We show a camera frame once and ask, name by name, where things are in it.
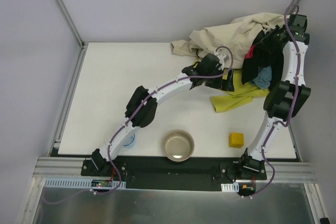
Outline black cloth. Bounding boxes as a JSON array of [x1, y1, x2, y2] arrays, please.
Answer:
[[242, 25, 284, 90]]

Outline yellow-green cloth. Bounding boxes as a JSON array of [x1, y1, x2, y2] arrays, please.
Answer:
[[210, 69, 270, 113]]

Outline beige cloth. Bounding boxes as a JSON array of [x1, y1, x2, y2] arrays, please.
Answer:
[[171, 13, 284, 69]]

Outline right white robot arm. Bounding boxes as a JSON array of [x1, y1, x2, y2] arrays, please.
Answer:
[[235, 26, 311, 179]]

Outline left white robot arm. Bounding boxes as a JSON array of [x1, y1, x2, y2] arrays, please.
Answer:
[[90, 51, 234, 173]]

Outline pink red cloth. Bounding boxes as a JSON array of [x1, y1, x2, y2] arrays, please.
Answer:
[[245, 45, 255, 59]]

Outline light blue cloth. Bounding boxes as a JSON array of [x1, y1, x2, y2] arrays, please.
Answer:
[[250, 66, 272, 90]]

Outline yellow cube block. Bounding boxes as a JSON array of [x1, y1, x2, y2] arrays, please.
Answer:
[[228, 132, 244, 148]]

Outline beige ceramic bowl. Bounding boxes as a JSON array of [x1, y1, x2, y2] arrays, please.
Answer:
[[161, 129, 195, 162]]

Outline clear blue plastic cup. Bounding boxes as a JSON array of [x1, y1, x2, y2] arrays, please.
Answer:
[[123, 134, 135, 148]]

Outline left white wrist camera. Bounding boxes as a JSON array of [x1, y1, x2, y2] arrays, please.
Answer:
[[215, 53, 229, 69]]

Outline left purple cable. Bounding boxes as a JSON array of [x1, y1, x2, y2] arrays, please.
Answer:
[[41, 47, 236, 205]]

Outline purple cable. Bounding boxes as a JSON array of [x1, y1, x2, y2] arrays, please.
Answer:
[[236, 4, 302, 200], [41, 47, 236, 205]]

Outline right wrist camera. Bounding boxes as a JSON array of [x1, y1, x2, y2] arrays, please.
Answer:
[[287, 14, 310, 45]]

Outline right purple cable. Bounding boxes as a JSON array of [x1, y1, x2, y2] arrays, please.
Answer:
[[236, 4, 302, 200]]

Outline right white cable duct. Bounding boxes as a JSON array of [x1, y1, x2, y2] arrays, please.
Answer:
[[220, 182, 239, 193]]

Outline white cable duct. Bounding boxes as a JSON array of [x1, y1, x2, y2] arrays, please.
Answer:
[[45, 178, 126, 190], [220, 182, 239, 193]]

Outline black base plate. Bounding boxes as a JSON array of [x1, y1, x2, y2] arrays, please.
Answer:
[[81, 156, 267, 191]]

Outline left aluminium frame post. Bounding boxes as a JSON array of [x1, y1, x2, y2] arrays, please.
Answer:
[[54, 0, 85, 48]]

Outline left white cable duct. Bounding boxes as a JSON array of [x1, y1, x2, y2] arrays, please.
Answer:
[[45, 178, 126, 190]]

